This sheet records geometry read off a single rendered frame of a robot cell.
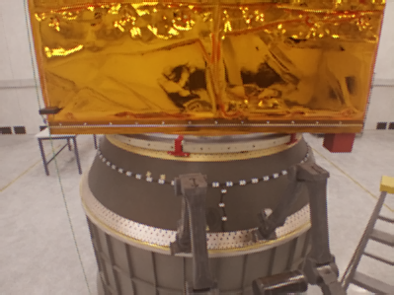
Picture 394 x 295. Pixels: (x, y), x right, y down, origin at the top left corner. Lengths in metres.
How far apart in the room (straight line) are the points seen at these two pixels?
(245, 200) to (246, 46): 0.87
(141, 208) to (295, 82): 1.16
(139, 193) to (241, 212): 0.63
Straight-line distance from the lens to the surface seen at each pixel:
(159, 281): 1.79
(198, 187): 0.77
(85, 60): 1.46
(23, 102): 8.38
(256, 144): 1.47
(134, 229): 1.59
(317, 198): 0.96
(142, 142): 1.50
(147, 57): 1.37
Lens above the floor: 2.19
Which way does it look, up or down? 21 degrees down
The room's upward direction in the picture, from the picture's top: straight up
